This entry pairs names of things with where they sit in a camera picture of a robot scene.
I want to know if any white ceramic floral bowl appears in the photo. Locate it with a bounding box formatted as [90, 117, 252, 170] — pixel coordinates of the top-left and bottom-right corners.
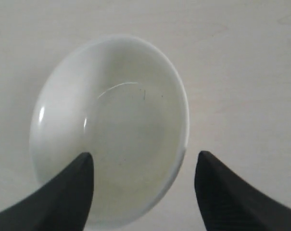
[29, 35, 190, 231]

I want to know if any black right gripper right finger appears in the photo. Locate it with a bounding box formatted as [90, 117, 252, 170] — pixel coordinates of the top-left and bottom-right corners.
[194, 151, 291, 231]

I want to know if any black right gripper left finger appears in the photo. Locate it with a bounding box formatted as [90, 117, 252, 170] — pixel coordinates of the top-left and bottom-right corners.
[0, 153, 94, 231]

